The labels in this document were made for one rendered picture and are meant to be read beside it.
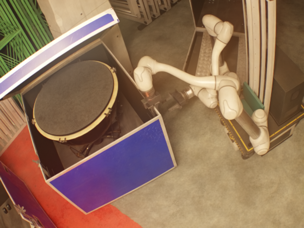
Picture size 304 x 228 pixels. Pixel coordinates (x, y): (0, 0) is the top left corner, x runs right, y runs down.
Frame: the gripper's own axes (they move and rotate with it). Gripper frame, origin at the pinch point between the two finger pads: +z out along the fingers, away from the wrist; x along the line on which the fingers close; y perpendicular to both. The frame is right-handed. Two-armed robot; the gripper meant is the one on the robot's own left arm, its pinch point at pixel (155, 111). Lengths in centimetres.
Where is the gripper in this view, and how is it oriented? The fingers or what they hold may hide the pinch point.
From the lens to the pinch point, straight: 224.4
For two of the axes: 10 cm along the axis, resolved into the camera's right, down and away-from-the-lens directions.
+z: 2.8, 7.0, 6.6
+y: 4.5, 5.1, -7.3
